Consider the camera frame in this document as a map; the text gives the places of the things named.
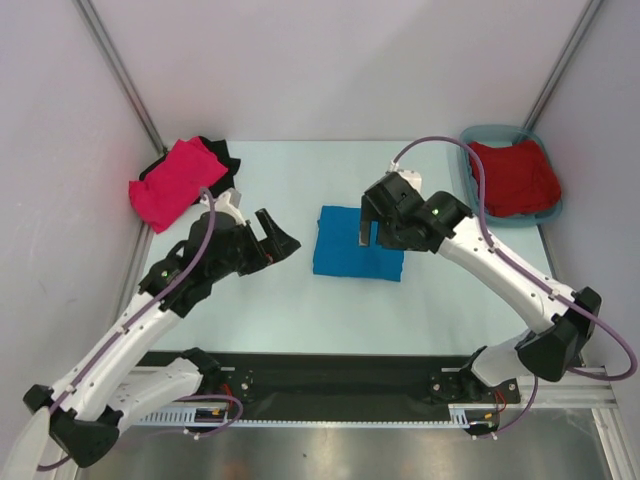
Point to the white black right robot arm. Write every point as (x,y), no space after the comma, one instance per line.
(557,317)

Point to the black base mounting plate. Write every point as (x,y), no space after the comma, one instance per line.
(341,388)

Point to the left aluminium corner post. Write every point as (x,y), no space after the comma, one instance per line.
(112,57)

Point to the right aluminium corner post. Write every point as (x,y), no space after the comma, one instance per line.
(579,33)

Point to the aluminium corner post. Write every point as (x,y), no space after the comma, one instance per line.
(579,33)
(112,57)

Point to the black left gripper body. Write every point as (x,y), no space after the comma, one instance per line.
(247,253)

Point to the blue t shirt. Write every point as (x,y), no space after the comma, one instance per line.
(337,251)

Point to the pink folded t shirt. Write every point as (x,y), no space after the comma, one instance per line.
(158,210)

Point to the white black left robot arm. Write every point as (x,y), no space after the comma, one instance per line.
(90,407)

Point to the black folded t shirt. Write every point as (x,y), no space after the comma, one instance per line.
(220,160)

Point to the aluminium front frame rail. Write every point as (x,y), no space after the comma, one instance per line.
(571,392)

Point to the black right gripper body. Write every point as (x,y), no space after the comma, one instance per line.
(390,236)

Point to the grey slotted cable duct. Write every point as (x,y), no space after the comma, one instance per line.
(185,417)

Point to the red t shirt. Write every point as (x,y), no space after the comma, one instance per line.
(519,179)

